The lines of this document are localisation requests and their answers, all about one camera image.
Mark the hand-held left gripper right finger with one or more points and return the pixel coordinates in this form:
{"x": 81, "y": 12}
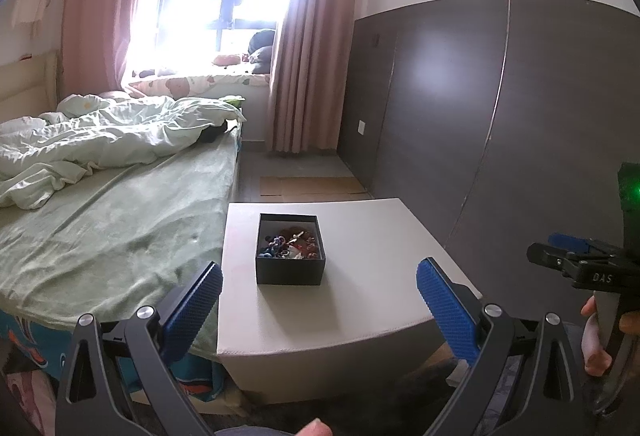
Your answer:
{"x": 447, "y": 311}

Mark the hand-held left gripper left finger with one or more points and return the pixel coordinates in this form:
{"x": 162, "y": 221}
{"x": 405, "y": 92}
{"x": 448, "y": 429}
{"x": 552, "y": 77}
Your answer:
{"x": 192, "y": 311}

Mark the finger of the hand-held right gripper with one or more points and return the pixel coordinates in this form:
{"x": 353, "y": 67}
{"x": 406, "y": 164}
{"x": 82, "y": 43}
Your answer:
{"x": 570, "y": 242}
{"x": 550, "y": 256}

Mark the black jewelry box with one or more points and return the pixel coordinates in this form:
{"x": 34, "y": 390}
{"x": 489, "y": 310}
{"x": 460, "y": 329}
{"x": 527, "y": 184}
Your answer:
{"x": 290, "y": 273}

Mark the mixed jewelry pile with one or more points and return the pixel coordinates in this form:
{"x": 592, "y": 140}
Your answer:
{"x": 285, "y": 243}

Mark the person's right hand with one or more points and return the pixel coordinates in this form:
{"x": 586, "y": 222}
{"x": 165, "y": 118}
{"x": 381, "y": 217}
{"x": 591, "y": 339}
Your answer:
{"x": 594, "y": 346}

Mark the person's left hand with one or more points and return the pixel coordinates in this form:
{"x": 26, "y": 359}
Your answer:
{"x": 314, "y": 429}

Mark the white bedside table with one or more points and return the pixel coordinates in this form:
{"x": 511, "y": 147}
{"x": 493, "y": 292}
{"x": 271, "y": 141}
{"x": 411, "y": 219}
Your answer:
{"x": 360, "y": 236}

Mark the bed with green sheet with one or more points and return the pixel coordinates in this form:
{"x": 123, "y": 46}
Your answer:
{"x": 125, "y": 216}

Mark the person's grey trousers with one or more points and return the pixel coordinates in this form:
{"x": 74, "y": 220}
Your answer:
{"x": 250, "y": 431}

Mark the cartoon printed mattress side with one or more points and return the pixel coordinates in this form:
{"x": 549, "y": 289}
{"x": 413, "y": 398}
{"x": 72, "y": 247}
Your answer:
{"x": 30, "y": 341}

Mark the pale green duvet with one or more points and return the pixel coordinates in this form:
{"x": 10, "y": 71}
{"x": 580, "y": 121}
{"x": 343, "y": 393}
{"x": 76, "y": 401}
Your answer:
{"x": 100, "y": 130}

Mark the small green object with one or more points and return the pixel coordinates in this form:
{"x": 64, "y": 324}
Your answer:
{"x": 234, "y": 100}

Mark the floral window seat cushion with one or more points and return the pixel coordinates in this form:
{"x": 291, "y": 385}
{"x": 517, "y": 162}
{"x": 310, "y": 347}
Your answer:
{"x": 200, "y": 84}

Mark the pink printed pillow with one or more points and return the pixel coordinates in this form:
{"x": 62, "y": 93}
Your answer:
{"x": 115, "y": 94}

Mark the pink plush toy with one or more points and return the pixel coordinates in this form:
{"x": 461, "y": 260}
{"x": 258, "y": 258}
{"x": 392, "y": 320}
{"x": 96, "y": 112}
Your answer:
{"x": 226, "y": 60}

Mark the dark bags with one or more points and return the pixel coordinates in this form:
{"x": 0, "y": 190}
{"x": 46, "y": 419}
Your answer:
{"x": 262, "y": 53}

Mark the beige headboard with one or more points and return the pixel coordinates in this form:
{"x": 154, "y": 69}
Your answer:
{"x": 25, "y": 85}

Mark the pink curtain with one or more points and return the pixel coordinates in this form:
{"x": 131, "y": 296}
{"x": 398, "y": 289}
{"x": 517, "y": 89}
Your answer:
{"x": 110, "y": 5}
{"x": 310, "y": 40}

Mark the white wall socket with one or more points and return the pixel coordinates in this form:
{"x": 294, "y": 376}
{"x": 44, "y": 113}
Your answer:
{"x": 361, "y": 127}

